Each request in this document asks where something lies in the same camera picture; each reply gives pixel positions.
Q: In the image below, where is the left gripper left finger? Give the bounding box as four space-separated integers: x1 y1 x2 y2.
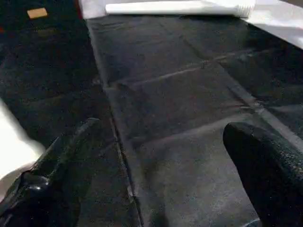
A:
0 117 102 227

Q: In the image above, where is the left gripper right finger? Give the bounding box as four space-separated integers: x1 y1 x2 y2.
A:
222 122 303 227

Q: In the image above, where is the white plastic table top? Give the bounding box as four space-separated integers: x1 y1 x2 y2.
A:
0 98 47 202

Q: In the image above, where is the white plastic table leg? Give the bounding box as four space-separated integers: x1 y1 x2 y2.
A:
104 0 255 19

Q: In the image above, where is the black quilted mat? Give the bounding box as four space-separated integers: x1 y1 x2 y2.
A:
0 13 303 227

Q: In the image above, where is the white flat board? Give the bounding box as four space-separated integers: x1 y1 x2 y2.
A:
244 0 303 51

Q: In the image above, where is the small gold label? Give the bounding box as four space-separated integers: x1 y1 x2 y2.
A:
26 7 49 19

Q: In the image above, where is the pale panel with holes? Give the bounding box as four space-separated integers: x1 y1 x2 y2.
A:
79 0 237 20

